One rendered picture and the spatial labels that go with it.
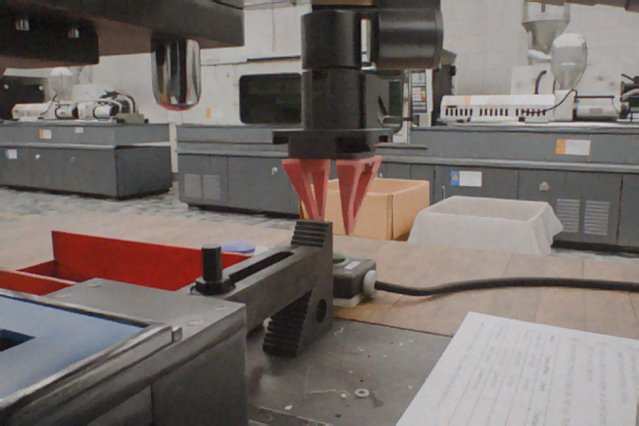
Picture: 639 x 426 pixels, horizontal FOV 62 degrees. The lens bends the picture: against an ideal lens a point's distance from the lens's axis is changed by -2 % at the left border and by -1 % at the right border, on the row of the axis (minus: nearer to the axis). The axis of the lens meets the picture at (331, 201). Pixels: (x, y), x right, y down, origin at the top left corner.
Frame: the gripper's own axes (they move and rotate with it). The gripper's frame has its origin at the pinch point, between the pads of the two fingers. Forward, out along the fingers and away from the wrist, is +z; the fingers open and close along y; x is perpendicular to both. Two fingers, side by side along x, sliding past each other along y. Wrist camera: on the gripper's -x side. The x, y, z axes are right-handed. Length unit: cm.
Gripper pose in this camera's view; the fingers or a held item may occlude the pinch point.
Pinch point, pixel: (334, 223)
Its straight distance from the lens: 52.1
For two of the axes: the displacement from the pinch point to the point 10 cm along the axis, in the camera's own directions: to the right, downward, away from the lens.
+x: -4.1, 1.5, -9.0
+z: 0.1, 9.9, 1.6
